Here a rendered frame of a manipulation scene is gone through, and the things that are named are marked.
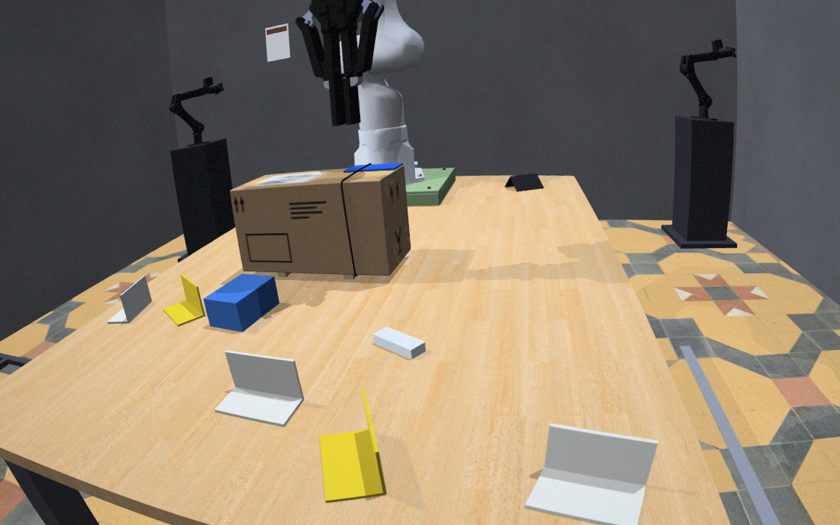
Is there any yellow l-shaped bracket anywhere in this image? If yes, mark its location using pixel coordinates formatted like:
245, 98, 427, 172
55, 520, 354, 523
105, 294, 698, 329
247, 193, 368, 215
163, 274, 205, 327

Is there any brown cardboard box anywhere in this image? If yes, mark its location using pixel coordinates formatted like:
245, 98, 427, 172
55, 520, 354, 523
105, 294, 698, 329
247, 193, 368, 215
230, 166, 411, 276

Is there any yellow l-shaped angle piece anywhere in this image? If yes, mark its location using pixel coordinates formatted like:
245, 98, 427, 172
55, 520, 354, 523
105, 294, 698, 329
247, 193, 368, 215
319, 389, 387, 503

